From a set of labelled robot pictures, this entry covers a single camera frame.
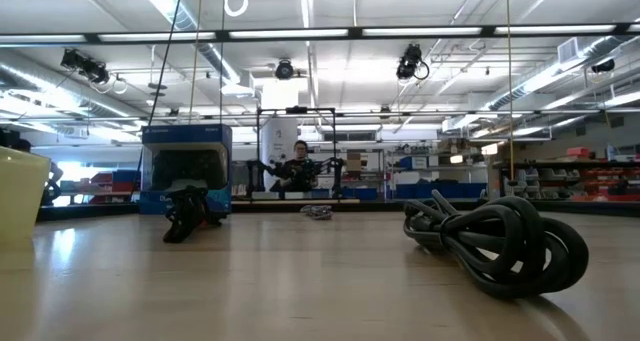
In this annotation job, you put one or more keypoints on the round black ceiling camera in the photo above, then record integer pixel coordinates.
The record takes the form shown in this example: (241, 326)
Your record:
(284, 70)

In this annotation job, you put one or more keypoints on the black metal table frame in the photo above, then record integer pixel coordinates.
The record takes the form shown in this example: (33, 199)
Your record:
(100, 211)

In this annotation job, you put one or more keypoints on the shelf with blue bins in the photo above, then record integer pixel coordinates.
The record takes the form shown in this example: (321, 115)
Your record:
(440, 190)

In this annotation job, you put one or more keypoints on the shelf with red bins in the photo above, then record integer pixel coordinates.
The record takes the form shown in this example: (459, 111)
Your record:
(590, 176)

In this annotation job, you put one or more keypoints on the blue cardboard box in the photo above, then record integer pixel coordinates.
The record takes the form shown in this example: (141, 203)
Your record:
(185, 133)

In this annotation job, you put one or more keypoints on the small black ceiling camera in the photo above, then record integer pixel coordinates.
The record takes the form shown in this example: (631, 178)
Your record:
(603, 65)

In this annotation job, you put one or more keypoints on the black beam with light strips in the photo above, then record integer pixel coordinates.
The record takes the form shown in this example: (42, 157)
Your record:
(355, 32)

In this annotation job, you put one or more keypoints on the white column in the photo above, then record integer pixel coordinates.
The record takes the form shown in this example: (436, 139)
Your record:
(277, 136)

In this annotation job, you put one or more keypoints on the yellow plastic bin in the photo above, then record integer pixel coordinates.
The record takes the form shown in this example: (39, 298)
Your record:
(20, 201)

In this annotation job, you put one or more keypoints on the black background robot rig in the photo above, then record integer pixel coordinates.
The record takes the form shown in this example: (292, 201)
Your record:
(295, 110)

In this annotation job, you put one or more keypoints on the person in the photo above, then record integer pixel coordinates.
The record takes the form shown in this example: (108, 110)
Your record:
(54, 175)
(300, 175)

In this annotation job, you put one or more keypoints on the red and blue bins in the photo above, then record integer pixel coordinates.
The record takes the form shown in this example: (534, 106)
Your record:
(115, 181)

